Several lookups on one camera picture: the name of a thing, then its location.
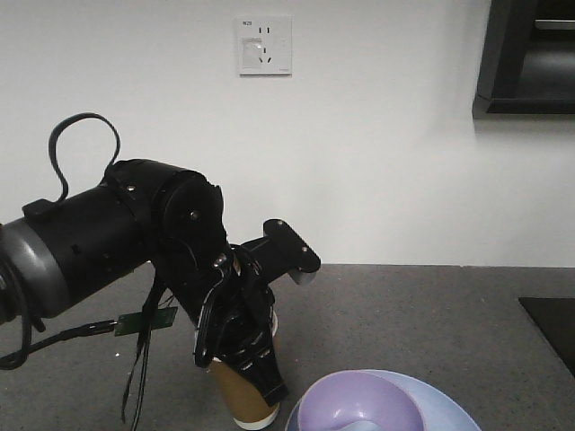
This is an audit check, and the black cable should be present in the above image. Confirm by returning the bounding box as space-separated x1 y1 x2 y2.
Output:
48 112 122 203

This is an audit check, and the light blue spoon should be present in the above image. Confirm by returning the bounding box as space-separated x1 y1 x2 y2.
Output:
341 420 383 431

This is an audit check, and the green circuit board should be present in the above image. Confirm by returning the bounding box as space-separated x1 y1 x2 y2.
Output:
114 307 178 337

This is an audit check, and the white wall socket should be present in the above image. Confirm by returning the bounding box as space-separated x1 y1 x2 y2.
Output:
234 15 293 76

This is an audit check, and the light blue plate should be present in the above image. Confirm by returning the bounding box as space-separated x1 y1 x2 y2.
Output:
285 369 480 430

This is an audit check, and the purple bowl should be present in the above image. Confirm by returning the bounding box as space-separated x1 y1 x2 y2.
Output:
296 371 426 430

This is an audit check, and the black induction cooktop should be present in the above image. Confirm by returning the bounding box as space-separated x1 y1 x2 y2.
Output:
518 296 574 374

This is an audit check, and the brown paper cup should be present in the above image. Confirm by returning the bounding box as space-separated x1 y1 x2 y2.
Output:
208 313 283 429

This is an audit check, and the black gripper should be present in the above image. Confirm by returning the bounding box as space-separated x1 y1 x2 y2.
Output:
174 245 288 405

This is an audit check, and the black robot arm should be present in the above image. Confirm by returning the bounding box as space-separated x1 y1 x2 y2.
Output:
1 160 302 406

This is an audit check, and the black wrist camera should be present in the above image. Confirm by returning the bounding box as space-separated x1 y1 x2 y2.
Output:
235 218 321 285

